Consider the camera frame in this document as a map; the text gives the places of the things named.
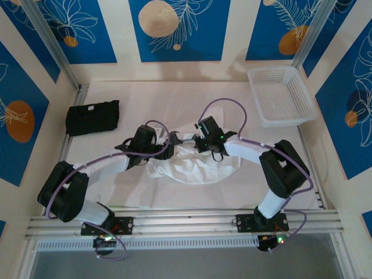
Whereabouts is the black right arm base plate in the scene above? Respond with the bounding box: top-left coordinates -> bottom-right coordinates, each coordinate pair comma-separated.
235,213 -> 290,233

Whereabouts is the aluminium rail frame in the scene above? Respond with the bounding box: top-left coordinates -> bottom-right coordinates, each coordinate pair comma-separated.
24,208 -> 345,241

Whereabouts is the white t-shirt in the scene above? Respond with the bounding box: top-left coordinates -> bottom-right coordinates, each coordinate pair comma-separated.
145,106 -> 242,185

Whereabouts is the aluminium corner post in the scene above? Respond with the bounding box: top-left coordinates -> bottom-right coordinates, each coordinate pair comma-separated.
292,0 -> 339,69
22,0 -> 82,91

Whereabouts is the slotted white cable duct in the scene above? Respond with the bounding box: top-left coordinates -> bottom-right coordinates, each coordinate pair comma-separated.
37,234 -> 260,252

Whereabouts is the black controller box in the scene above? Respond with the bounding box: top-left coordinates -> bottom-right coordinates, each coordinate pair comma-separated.
92,235 -> 117,256
257,234 -> 289,252

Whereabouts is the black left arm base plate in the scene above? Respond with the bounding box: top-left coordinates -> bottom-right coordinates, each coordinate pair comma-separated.
80,216 -> 134,236

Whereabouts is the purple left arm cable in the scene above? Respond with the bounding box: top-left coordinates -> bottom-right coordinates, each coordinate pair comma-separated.
43,119 -> 172,261

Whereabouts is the folded black t-shirt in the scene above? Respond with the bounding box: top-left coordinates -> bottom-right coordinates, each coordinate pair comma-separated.
65,100 -> 120,136

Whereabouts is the white perforated plastic basket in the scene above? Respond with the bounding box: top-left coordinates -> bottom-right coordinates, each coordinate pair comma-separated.
246,66 -> 317,128

